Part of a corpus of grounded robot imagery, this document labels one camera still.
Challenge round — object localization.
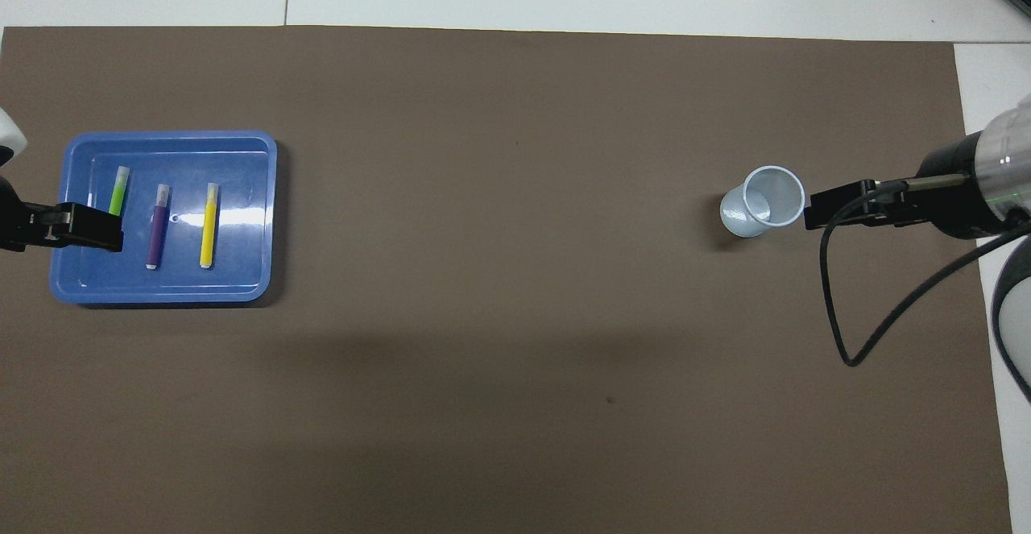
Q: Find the blue plastic tray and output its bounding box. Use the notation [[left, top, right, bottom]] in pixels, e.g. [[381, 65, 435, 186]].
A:
[[50, 130, 279, 306]]

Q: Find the purple marker pen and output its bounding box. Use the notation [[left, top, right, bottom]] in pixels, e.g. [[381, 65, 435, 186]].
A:
[[145, 184, 172, 271]]

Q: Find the green marker pen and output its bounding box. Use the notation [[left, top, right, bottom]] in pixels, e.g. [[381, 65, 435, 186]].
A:
[[108, 166, 131, 217]]

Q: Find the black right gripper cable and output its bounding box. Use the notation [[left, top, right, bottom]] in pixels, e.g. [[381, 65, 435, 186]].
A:
[[820, 173, 1031, 367]]

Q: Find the translucent plastic cup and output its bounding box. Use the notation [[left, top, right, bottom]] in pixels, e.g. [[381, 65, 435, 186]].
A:
[[719, 165, 806, 238]]

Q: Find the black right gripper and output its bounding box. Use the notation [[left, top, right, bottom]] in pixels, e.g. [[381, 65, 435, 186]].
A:
[[805, 135, 988, 238]]

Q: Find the brown table mat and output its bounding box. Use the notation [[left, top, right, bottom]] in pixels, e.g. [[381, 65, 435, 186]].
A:
[[0, 25, 1014, 534]]

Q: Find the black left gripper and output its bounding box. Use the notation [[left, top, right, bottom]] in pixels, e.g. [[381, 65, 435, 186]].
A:
[[0, 177, 125, 253]]

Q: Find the yellow marker pen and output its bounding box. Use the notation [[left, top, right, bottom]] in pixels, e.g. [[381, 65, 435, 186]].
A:
[[199, 183, 221, 269]]

